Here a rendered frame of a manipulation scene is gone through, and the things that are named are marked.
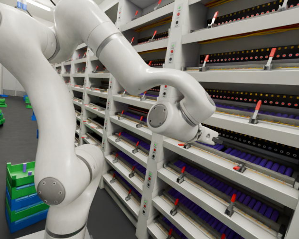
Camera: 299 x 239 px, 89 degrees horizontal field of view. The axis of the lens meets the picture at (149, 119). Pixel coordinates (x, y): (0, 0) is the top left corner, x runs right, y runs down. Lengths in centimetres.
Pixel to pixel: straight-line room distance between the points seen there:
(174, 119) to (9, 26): 40
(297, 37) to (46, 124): 99
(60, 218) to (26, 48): 45
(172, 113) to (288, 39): 71
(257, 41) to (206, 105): 66
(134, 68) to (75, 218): 46
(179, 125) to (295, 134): 42
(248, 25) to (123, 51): 55
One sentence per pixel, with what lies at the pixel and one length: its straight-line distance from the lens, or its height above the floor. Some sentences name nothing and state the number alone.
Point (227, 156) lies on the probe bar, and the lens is 79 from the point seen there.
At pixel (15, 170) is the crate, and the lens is 148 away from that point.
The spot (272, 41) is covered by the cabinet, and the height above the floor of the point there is 134.
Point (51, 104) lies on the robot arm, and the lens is 47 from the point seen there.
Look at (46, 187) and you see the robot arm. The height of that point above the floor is 75.
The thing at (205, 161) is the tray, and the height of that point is 74.
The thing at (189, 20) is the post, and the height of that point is 145.
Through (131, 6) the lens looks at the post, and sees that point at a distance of 168.
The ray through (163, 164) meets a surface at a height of 59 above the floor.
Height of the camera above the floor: 99
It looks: 8 degrees down
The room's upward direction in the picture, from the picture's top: 9 degrees clockwise
